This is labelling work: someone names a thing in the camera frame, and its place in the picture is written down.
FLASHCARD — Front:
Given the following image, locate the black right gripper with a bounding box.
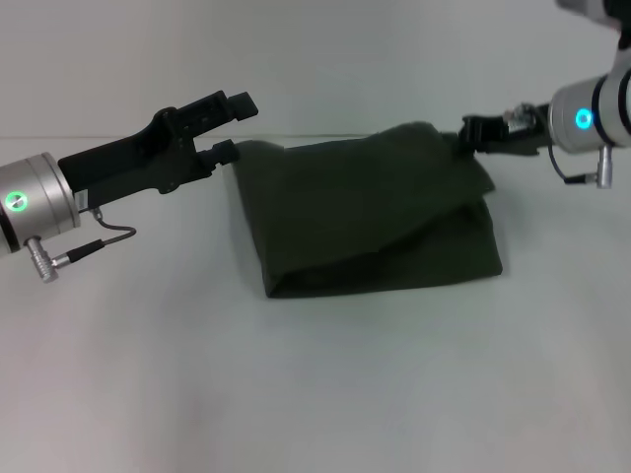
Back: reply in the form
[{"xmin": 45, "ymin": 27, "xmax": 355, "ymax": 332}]
[{"xmin": 454, "ymin": 101, "xmax": 557, "ymax": 160}]

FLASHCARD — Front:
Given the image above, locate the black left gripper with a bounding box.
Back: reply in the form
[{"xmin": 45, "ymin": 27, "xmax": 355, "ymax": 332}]
[{"xmin": 56, "ymin": 90, "xmax": 261, "ymax": 212}]

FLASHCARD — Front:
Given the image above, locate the dark green shirt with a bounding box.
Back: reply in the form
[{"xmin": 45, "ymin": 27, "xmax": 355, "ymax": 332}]
[{"xmin": 230, "ymin": 119, "xmax": 505, "ymax": 302}]

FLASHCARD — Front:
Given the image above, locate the silver cable connector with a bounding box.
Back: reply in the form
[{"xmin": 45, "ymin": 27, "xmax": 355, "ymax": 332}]
[{"xmin": 503, "ymin": 101, "xmax": 538, "ymax": 134}]

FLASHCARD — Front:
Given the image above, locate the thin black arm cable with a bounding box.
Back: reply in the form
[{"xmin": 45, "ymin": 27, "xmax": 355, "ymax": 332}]
[
  {"xmin": 547, "ymin": 145, "xmax": 599, "ymax": 187},
  {"xmin": 65, "ymin": 205, "xmax": 137, "ymax": 263}
]

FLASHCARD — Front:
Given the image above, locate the silver knurled cable plug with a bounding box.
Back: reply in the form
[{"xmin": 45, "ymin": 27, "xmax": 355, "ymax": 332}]
[
  {"xmin": 23, "ymin": 235, "xmax": 74, "ymax": 286},
  {"xmin": 593, "ymin": 143, "xmax": 616, "ymax": 190}
]

